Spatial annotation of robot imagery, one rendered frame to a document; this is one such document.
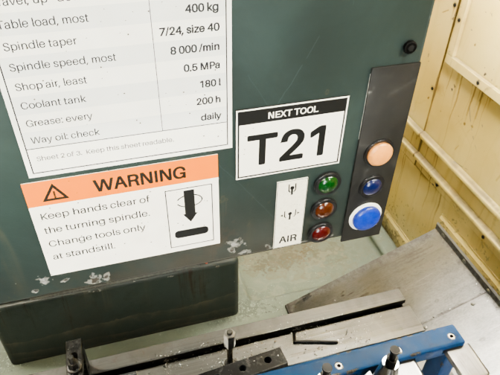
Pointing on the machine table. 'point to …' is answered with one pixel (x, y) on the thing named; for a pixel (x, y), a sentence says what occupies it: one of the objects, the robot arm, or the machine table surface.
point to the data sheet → (115, 80)
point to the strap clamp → (77, 358)
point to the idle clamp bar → (253, 364)
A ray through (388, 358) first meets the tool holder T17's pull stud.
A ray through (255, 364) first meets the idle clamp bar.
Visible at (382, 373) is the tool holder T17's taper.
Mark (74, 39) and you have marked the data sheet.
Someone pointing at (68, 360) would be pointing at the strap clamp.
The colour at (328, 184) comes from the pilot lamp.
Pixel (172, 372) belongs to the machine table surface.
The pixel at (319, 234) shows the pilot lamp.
